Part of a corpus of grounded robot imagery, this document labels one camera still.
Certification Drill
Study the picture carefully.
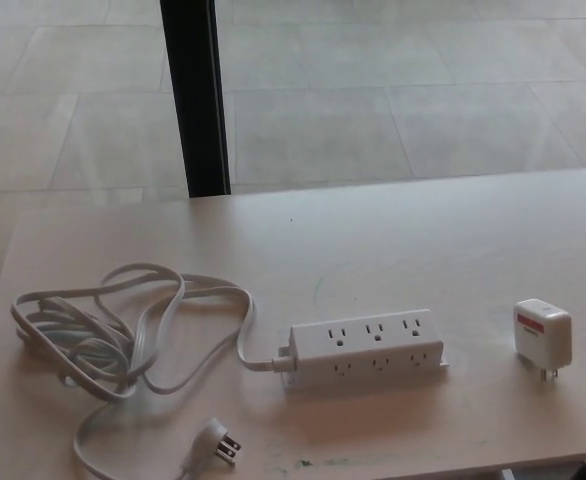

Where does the black window frame post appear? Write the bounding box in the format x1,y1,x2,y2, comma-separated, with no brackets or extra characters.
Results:
159,0,232,197

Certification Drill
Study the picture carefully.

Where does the white flat power cord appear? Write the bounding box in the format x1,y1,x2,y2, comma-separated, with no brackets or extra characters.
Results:
10,264,294,480

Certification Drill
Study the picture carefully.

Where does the white charger plug red label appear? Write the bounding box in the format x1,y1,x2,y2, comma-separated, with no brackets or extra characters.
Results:
512,298,573,384

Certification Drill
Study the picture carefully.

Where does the white power strip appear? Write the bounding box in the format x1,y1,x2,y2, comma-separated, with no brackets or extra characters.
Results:
272,308,450,393

